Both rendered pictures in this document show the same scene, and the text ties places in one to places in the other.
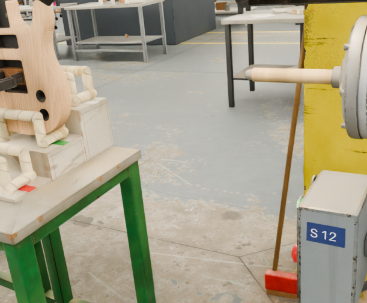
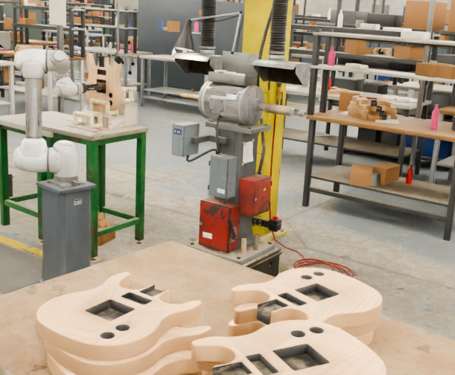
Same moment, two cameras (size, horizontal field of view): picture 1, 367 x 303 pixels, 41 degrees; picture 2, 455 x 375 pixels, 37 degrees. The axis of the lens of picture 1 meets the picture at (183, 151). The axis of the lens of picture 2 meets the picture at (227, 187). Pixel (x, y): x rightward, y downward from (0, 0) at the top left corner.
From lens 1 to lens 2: 358 cm
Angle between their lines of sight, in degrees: 8
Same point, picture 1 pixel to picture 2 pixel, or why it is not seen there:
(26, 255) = (94, 147)
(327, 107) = not seen: hidden behind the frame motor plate
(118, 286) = not seen: hidden behind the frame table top
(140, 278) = (138, 189)
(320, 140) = not seen: hidden behind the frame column
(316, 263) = (175, 140)
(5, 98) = (95, 94)
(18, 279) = (90, 156)
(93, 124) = (129, 112)
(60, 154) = (114, 120)
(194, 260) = (178, 217)
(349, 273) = (182, 143)
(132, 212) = (139, 155)
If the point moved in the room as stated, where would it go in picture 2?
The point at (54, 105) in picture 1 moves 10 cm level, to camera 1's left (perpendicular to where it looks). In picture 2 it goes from (115, 99) to (101, 98)
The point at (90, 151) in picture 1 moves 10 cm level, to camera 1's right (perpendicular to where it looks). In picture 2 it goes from (126, 123) to (139, 124)
